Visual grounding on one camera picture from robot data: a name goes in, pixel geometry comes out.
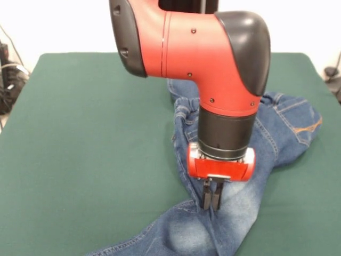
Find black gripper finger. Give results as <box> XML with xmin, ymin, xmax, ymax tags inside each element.
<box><xmin>201</xmin><ymin>180</ymin><xmax>214</xmax><ymax>210</ymax></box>
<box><xmin>212</xmin><ymin>181</ymin><xmax>226</xmax><ymax>211</ymax></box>

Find white cable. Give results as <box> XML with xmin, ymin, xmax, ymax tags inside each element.
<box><xmin>0</xmin><ymin>61</ymin><xmax>29</xmax><ymax>81</ymax></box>

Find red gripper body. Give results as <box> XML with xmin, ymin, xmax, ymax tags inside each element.
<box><xmin>186</xmin><ymin>142</ymin><xmax>256</xmax><ymax>182</ymax></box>

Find dark green table cloth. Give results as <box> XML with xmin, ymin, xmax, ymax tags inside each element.
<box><xmin>0</xmin><ymin>52</ymin><xmax>341</xmax><ymax>256</ymax></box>

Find blue denim jeans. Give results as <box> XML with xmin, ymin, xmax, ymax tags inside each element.
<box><xmin>85</xmin><ymin>78</ymin><xmax>323</xmax><ymax>256</ymax></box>

